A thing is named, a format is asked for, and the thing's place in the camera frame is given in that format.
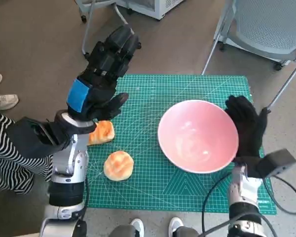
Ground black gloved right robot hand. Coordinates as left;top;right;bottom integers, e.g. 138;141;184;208
224;95;272;161

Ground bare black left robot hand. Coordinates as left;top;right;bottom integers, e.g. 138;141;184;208
65;24;142;122

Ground pink bowl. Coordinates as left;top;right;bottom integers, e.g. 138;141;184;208
157;99;239;174

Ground oblong striped toy bread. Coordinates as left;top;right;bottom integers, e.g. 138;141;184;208
87;120;115;146

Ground round toy bread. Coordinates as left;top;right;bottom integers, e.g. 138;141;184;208
103;151;135;182

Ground green cutting mat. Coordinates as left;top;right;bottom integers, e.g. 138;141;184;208
83;75;278;215

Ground white cabinet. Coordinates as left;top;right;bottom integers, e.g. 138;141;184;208
118;0;185;21

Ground grey mesh chair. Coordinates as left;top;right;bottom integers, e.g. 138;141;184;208
201;0;296;109

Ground grey knee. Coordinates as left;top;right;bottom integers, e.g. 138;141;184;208
175;227;198;237
108;224;137;237

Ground white shoe with black trim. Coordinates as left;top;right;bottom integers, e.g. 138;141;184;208
130;218;145;237
168;217;184;237

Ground person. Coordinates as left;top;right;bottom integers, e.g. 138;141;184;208
0;108;54;196

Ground grey chair frame with casters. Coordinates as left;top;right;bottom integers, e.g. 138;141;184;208
77;0;130;59

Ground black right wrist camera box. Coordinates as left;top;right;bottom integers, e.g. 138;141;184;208
255;149;296;178

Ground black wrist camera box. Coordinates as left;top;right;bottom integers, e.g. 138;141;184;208
255;149;296;178
6;117;65;158

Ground long black robot cable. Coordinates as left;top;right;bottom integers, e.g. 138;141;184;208
201;169;296;235

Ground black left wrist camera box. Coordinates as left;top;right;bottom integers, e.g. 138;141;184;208
6;117;65;158

